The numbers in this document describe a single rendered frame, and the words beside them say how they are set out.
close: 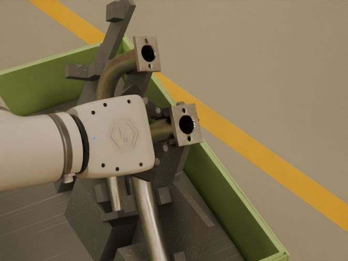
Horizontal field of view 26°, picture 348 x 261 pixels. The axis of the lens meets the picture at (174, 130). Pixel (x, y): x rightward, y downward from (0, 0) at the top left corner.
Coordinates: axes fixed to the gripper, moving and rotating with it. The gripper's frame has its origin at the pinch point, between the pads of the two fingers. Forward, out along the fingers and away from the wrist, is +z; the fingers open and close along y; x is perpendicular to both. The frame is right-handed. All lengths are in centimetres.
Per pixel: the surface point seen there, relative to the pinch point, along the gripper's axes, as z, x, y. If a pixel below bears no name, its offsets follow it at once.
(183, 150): 4.3, 4.9, -3.3
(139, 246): 2.5, 19.6, -16.8
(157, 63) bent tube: 5.7, 9.4, 10.6
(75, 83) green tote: 13, 52, 15
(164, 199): 3.0, 10.3, -9.8
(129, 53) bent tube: 3.0, 12.3, 13.0
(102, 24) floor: 100, 187, 57
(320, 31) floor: 172, 136, 36
